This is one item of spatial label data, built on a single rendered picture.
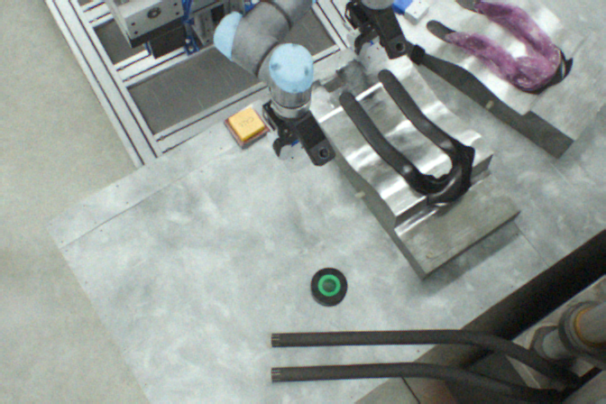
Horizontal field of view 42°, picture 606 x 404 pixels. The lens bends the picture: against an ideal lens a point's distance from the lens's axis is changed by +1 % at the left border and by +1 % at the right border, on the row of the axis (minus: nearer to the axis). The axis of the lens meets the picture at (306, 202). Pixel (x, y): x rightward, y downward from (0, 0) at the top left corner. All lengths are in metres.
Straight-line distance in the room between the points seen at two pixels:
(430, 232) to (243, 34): 0.62
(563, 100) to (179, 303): 0.96
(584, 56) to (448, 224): 0.51
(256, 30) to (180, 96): 1.19
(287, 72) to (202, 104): 1.23
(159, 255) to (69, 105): 1.20
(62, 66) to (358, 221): 1.49
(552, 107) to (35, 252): 1.67
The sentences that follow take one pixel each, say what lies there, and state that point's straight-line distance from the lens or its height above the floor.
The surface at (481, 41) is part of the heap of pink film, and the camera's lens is 1.88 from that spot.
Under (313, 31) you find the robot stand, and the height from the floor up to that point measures 0.21.
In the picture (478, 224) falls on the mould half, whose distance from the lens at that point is 1.75.
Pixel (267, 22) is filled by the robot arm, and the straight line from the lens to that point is 1.42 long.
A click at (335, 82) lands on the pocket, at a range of 1.84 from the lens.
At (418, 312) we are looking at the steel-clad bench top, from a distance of 1.74.
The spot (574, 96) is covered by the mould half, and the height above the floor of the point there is 0.91.
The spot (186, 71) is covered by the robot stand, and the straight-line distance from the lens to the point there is 2.61.
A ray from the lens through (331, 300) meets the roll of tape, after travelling 1.69.
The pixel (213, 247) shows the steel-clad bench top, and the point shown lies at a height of 0.80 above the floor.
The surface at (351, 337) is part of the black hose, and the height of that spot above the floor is 0.87.
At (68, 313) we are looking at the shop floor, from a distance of 2.62.
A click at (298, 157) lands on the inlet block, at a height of 0.96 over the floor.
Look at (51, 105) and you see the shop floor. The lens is 2.88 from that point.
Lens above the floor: 2.48
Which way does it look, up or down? 70 degrees down
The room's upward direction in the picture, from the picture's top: 5 degrees clockwise
